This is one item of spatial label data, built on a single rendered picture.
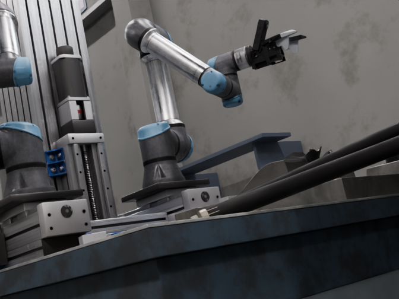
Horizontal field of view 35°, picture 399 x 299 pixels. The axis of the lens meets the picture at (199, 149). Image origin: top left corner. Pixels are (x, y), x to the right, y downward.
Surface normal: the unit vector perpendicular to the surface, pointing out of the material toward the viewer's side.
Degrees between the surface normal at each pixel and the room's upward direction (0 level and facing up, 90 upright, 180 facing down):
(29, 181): 73
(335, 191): 90
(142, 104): 90
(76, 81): 90
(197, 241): 90
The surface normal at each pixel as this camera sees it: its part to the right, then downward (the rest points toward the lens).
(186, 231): 0.68, -0.28
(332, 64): -0.76, 0.03
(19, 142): 0.24, -0.23
